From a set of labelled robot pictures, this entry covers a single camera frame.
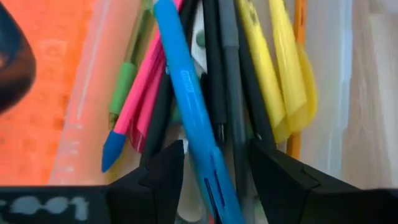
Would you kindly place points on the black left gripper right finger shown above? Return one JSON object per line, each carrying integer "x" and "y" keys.
{"x": 295, "y": 196}

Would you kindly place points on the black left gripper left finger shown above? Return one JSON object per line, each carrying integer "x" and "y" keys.
{"x": 155, "y": 193}

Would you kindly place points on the short black marker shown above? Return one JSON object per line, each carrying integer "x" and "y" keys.
{"x": 160, "y": 118}

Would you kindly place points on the pink highlighter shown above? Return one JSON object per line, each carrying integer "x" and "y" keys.
{"x": 147, "y": 118}

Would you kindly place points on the dark grey faceted marker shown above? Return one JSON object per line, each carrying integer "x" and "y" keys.
{"x": 256, "y": 105}

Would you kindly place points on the pink pencil with blue cap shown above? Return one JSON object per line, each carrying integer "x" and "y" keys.
{"x": 136, "y": 93}

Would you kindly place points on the blue multicolour click pen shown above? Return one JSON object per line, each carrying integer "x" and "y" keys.
{"x": 189, "y": 93}

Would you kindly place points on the green pen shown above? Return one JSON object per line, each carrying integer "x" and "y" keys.
{"x": 122, "y": 90}

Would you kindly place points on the yellow highlighter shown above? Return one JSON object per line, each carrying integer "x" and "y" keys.
{"x": 261, "y": 71}
{"x": 289, "y": 62}

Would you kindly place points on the thin black pen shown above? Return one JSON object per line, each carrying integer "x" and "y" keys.
{"x": 214, "y": 77}

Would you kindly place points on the long grey marker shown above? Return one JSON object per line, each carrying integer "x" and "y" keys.
{"x": 231, "y": 77}

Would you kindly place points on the orange pencil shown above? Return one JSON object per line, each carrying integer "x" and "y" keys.
{"x": 300, "y": 18}

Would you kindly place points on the translucent plastic supply box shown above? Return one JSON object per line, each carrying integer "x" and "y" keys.
{"x": 326, "y": 93}

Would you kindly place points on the orange flat sheet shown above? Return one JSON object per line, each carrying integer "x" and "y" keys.
{"x": 37, "y": 140}

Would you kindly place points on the white card with green dot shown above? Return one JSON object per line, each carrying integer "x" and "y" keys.
{"x": 199, "y": 53}

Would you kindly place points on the dark rounded object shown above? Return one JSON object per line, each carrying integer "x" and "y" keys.
{"x": 12, "y": 68}

